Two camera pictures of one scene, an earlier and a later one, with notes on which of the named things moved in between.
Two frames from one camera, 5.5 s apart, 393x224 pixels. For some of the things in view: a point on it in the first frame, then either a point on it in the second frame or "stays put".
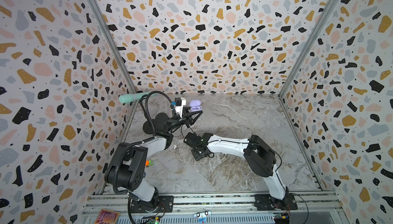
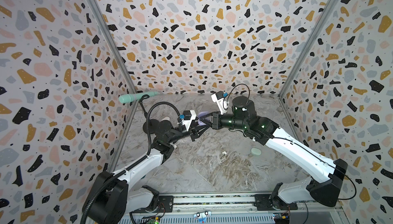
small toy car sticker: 202,216 stays put
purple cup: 195,105 to 201,114
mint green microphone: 131,97 stays put
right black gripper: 195,146 to 215,121
